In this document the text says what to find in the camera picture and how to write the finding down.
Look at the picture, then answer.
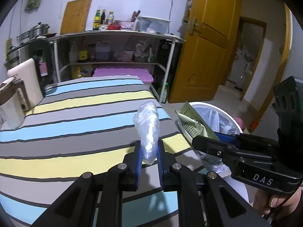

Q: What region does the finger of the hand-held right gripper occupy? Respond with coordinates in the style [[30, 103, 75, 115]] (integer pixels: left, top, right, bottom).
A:
[[214, 132, 280, 149], [191, 135, 242, 168]]

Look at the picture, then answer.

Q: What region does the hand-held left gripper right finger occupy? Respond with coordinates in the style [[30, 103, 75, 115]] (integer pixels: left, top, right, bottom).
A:
[[157, 139, 273, 227]]

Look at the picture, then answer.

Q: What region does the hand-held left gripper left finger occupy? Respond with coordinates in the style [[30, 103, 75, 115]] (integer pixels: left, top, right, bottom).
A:
[[31, 140, 143, 227]]

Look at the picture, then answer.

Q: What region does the white round bin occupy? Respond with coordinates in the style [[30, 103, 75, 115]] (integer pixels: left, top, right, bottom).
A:
[[189, 102, 244, 178]]

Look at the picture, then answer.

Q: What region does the translucent bin liner bag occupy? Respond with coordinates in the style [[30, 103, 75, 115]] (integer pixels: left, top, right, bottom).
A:
[[193, 106, 238, 174]]

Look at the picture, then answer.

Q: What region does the green paper packet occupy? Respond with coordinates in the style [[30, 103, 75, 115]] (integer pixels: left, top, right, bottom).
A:
[[175, 102, 219, 142]]

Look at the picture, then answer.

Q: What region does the clear plastic bag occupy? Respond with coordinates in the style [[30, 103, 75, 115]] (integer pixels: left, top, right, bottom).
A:
[[133, 100, 160, 165]]

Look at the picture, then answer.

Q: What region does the person's right hand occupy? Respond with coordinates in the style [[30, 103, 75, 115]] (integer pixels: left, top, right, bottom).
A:
[[253, 186, 303, 223]]

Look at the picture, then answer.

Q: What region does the pink plastic stool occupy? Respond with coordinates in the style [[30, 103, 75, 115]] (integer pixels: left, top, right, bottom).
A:
[[233, 117, 247, 133]]

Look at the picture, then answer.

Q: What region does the yellow wooden door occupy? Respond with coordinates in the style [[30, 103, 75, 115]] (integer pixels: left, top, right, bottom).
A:
[[168, 0, 242, 104]]

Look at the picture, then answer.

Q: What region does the grey box with pink lid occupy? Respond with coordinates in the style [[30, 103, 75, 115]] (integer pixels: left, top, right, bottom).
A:
[[92, 67, 154, 91]]

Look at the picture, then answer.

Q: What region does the pink tub with white lid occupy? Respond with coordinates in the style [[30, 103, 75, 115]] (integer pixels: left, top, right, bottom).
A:
[[123, 49, 134, 62]]

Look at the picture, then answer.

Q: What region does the yellow oil bottle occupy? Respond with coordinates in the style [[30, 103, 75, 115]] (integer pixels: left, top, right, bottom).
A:
[[72, 66, 86, 79]]

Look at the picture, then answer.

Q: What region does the plastic jug of dark liquid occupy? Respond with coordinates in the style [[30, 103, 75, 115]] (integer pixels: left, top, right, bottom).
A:
[[95, 41, 111, 61]]

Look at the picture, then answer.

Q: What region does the dark bottle with yellow label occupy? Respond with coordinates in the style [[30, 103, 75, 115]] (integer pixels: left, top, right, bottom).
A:
[[78, 42, 88, 63]]

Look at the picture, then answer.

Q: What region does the white plastic bottle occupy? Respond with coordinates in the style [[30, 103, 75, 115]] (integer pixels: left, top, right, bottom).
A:
[[69, 41, 78, 64]]

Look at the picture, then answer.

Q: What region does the metal shelf rack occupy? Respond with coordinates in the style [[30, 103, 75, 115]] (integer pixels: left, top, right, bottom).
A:
[[48, 30, 186, 104]]

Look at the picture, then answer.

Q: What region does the clear plastic storage box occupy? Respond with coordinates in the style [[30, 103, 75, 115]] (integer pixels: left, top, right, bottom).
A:
[[138, 16, 171, 33]]

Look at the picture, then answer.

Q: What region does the white jug with brown lid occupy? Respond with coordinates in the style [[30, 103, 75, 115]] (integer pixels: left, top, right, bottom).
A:
[[0, 77, 26, 130]]

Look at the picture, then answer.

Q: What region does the pink utensil holder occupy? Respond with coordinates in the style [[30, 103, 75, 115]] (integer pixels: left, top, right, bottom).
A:
[[121, 21, 135, 31]]

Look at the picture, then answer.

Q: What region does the white appliance base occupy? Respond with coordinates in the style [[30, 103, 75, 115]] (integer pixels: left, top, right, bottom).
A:
[[7, 58, 44, 110]]

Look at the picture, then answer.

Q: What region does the green glass bottle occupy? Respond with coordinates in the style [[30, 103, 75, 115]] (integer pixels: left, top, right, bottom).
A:
[[93, 9, 100, 31]]

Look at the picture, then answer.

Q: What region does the wooden cutting board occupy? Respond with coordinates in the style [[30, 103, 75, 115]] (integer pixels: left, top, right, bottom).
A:
[[60, 0, 92, 35]]

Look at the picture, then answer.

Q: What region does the steel rice cooker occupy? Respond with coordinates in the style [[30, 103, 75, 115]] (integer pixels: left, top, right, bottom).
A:
[[6, 44, 31, 70]]

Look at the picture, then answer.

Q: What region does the steel steamer pot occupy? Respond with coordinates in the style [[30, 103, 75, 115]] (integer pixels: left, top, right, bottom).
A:
[[16, 22, 51, 43]]

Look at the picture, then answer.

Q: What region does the yellow power strip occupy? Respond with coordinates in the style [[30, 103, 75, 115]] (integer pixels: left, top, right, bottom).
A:
[[5, 38, 13, 61]]

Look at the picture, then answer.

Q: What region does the brass door handle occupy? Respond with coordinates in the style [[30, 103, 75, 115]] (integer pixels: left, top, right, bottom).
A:
[[189, 18, 205, 35]]

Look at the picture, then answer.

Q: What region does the wall calendar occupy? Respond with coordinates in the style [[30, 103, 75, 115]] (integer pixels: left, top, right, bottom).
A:
[[183, 0, 196, 24]]

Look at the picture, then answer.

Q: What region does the thin wall cable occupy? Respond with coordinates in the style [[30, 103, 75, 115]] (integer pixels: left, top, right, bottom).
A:
[[169, 0, 177, 20]]

